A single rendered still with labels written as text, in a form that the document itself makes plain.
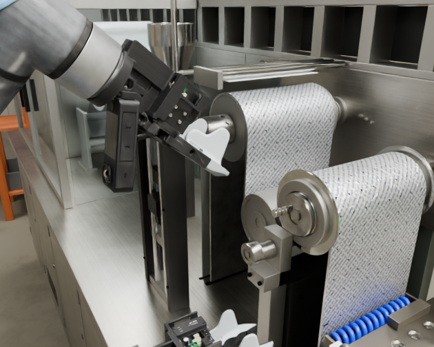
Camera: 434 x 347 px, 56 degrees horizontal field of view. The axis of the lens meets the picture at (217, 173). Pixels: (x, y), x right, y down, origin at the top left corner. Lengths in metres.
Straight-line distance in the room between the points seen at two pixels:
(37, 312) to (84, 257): 1.36
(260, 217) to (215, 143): 0.30
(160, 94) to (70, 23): 0.13
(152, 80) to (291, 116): 0.43
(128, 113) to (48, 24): 0.12
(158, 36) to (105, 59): 0.79
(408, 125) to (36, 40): 0.73
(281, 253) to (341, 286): 0.12
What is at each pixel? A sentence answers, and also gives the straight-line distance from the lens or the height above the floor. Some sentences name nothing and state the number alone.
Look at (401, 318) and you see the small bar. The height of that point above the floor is 1.05.
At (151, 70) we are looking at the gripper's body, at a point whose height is 1.50.
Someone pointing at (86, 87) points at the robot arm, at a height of 1.49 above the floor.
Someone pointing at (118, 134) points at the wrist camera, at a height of 1.43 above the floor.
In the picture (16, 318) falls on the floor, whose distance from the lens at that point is 2.62.
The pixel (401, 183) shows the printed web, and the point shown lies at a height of 1.28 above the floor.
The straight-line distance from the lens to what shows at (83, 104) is 1.49.
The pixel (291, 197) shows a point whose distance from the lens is 0.69.
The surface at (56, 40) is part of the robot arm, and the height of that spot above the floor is 1.54.
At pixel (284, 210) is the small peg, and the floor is 1.26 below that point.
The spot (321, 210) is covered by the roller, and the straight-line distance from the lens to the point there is 0.66.
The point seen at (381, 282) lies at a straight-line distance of 0.86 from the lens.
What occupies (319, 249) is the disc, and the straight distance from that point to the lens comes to 0.71.
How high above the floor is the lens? 1.57
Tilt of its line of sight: 22 degrees down
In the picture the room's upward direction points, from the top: straight up
